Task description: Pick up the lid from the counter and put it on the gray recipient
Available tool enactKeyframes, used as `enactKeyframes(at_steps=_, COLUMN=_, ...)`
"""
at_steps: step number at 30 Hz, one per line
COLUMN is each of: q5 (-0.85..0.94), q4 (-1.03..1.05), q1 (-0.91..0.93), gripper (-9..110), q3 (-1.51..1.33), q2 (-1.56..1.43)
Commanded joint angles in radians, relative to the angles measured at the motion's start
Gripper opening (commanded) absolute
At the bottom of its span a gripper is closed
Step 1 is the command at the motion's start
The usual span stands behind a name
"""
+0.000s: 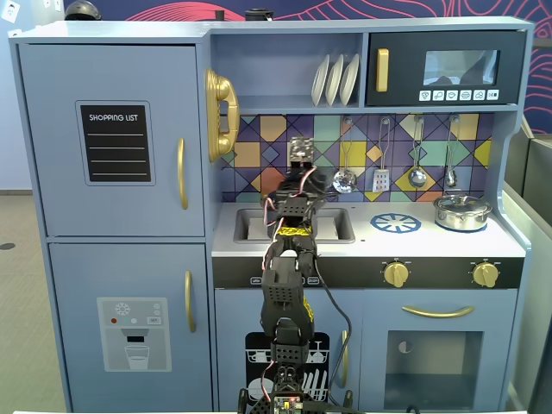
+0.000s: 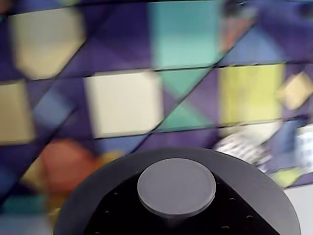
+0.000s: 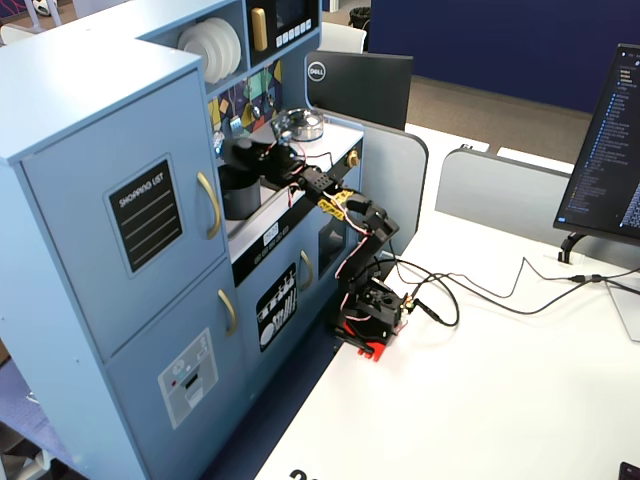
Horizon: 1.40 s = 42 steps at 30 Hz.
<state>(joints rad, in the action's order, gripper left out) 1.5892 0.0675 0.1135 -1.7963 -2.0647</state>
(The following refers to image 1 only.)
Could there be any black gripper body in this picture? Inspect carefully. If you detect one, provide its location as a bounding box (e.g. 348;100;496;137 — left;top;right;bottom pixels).
275;167;331;204

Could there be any stainless steel pot with lid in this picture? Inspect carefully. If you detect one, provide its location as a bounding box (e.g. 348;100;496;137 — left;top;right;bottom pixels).
432;193;493;232

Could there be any metal skimmer utensil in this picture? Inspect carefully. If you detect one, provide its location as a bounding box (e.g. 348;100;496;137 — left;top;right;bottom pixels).
331;116;358;194

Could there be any gray toy sink basin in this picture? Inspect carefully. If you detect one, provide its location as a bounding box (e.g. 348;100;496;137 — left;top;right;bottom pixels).
233;207;356;245

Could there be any metal slotted spatula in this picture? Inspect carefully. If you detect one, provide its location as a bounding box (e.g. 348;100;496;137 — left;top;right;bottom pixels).
372;116;393;194

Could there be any gold toy telephone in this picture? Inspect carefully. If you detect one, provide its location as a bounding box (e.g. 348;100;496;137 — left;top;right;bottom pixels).
204;68;241;164

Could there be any white toy plate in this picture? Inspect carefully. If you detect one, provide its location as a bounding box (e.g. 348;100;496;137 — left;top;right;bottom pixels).
323;53;346;108
310;53;331;107
339;53;361;107

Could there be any metal ladle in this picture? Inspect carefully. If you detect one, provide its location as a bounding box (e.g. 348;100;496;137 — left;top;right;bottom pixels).
407;115;428;189

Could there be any gold stove knob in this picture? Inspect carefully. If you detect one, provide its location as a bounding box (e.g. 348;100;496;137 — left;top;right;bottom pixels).
381;260;411;289
471;260;502;289

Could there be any small metal spoon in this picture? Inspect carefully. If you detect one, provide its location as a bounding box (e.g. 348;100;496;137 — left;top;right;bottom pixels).
444;114;461;187

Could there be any blue wooden toy kitchen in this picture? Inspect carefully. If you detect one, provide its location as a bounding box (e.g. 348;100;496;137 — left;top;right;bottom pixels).
8;16;536;413

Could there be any black object atop kitchen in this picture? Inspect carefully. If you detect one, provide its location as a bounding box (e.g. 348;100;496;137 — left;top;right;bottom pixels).
245;7;276;22

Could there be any black toy microwave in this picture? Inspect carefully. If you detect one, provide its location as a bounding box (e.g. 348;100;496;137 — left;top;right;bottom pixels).
365;30;529;108

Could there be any robot controller board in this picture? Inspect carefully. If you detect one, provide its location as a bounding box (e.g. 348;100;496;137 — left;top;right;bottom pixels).
270;393;304;414

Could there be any gray rounded desk divider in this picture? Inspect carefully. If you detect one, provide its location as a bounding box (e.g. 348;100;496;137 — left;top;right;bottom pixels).
499;116;552;414

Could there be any black helmet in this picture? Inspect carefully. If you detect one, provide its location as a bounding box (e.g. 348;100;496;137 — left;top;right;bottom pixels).
64;0;104;22

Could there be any small wrist camera board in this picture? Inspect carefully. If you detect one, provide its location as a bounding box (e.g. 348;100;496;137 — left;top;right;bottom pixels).
287;136;316;170

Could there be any gold upper fridge door handle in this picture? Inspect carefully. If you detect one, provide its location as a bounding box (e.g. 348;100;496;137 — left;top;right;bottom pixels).
176;137;190;211

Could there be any gold fridge door handle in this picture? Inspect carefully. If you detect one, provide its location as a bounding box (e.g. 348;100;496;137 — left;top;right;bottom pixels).
176;137;190;211
184;270;197;335

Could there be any looped black cable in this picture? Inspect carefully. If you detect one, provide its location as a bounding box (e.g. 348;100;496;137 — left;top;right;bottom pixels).
312;252;354;409

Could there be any gold microwave handle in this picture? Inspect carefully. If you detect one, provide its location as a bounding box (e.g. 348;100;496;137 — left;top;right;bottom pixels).
375;47;391;93

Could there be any gold lower fridge door handle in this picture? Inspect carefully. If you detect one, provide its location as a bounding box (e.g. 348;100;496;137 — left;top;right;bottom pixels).
184;270;197;335

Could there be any gold dishwasher door handle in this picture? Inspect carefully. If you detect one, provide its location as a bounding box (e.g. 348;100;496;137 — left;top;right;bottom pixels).
334;329;350;390

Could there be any gold oven door handle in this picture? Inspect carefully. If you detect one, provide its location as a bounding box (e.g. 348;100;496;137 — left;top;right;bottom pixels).
401;304;476;320

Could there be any white wall socket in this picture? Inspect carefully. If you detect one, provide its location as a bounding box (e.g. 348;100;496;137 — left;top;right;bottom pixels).
1;0;22;23

